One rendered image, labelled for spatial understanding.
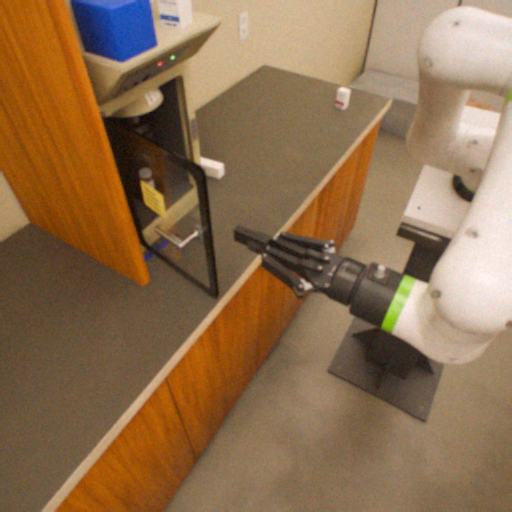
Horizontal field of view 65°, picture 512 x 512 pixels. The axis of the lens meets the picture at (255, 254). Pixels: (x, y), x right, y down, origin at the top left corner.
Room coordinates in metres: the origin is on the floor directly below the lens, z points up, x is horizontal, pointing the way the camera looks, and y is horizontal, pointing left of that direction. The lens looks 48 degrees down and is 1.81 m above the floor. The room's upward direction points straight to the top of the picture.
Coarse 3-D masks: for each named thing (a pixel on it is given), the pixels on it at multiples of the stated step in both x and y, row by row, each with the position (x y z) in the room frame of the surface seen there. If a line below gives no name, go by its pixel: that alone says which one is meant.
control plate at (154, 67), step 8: (184, 48) 0.93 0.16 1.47; (168, 56) 0.88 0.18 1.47; (176, 56) 0.92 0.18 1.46; (152, 64) 0.84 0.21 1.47; (168, 64) 0.93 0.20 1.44; (136, 72) 0.80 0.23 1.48; (144, 72) 0.83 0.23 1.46; (152, 72) 0.88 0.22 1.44; (160, 72) 0.92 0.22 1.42; (128, 80) 0.79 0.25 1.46; (136, 80) 0.83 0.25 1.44; (120, 88) 0.79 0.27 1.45; (128, 88) 0.83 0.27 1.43
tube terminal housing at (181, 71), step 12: (72, 12) 0.81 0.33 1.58; (156, 12) 0.99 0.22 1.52; (168, 72) 1.00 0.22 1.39; (180, 72) 1.04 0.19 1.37; (144, 84) 0.93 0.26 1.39; (156, 84) 0.96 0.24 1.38; (180, 84) 1.07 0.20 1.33; (120, 96) 0.86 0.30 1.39; (132, 96) 0.89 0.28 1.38; (180, 96) 1.06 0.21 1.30; (192, 96) 1.06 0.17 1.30; (108, 108) 0.83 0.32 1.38; (180, 108) 1.06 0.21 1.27; (192, 108) 1.06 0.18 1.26; (192, 144) 1.04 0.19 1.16; (192, 156) 1.08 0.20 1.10
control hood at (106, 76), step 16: (208, 16) 1.01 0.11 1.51; (160, 32) 0.91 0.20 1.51; (176, 32) 0.91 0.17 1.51; (192, 32) 0.92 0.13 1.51; (208, 32) 0.98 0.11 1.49; (160, 48) 0.83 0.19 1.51; (176, 48) 0.88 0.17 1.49; (192, 48) 0.98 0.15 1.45; (96, 64) 0.77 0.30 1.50; (112, 64) 0.75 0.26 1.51; (128, 64) 0.76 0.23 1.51; (144, 64) 0.80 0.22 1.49; (176, 64) 0.98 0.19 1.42; (96, 80) 0.78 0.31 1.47; (112, 80) 0.75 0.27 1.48; (96, 96) 0.78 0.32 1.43; (112, 96) 0.79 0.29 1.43
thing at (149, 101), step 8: (144, 96) 0.95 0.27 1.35; (152, 96) 0.97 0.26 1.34; (160, 96) 1.00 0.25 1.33; (128, 104) 0.93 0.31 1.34; (136, 104) 0.93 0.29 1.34; (144, 104) 0.94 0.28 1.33; (152, 104) 0.96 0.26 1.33; (160, 104) 0.98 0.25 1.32; (120, 112) 0.92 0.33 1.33; (128, 112) 0.92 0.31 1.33; (136, 112) 0.93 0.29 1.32; (144, 112) 0.93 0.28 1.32
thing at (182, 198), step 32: (128, 128) 0.73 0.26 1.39; (128, 160) 0.75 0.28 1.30; (160, 160) 0.67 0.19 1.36; (128, 192) 0.78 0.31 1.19; (160, 192) 0.69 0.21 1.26; (192, 192) 0.61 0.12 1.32; (160, 224) 0.71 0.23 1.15; (192, 224) 0.62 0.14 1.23; (160, 256) 0.73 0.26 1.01; (192, 256) 0.64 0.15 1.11
